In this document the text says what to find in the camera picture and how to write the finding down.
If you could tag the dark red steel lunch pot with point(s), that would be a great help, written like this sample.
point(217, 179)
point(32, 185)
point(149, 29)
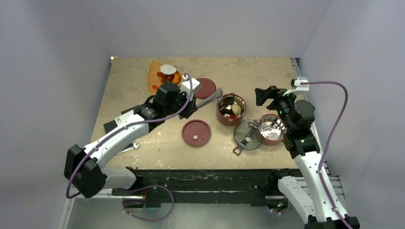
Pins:
point(230, 109)

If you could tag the black network switch box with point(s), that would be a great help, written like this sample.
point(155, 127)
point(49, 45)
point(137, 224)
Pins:
point(109, 126)

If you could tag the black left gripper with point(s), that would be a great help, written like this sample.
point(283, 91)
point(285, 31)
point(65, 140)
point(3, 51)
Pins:
point(191, 109)

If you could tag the woven bamboo basket tray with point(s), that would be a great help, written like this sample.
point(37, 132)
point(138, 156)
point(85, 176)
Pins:
point(155, 77)

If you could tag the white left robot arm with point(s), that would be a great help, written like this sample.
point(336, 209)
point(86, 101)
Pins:
point(85, 167)

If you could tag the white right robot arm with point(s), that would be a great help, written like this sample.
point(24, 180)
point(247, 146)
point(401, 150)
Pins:
point(319, 207)

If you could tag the white steamed bun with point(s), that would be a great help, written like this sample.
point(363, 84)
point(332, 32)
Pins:
point(236, 109)

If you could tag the glass lid with red clasp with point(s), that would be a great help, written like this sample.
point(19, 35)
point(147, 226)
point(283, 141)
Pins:
point(248, 136)

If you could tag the white round rice cracker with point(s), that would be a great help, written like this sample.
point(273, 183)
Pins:
point(168, 69)

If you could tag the steel wrench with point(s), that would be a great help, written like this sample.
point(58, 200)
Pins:
point(134, 146)

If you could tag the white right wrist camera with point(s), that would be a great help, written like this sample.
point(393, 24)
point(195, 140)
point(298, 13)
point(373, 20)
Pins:
point(299, 85)

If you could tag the orange fried cutlet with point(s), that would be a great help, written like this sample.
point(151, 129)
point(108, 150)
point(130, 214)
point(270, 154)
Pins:
point(176, 78)

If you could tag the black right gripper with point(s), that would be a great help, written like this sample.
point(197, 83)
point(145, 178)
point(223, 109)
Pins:
point(263, 94)

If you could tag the steel food tongs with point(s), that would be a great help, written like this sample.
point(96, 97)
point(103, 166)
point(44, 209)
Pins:
point(215, 97)

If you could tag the dark red round lid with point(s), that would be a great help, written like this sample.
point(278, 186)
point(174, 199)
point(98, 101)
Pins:
point(207, 88)

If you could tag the white small device box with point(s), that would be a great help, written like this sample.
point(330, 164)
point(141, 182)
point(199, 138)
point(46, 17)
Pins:
point(122, 118)

